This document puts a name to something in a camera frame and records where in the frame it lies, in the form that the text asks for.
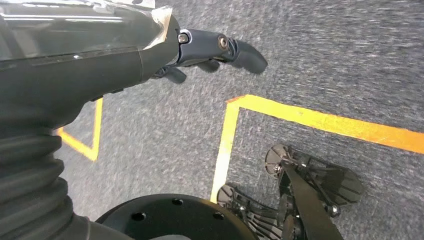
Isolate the yellow floor tape square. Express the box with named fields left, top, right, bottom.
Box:
left=210, top=94, right=424, bottom=204

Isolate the black round robot waist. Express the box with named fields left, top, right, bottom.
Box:
left=96, top=193, right=260, bottom=240

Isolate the black robot leg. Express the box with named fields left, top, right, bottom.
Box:
left=281, top=163, right=346, bottom=240

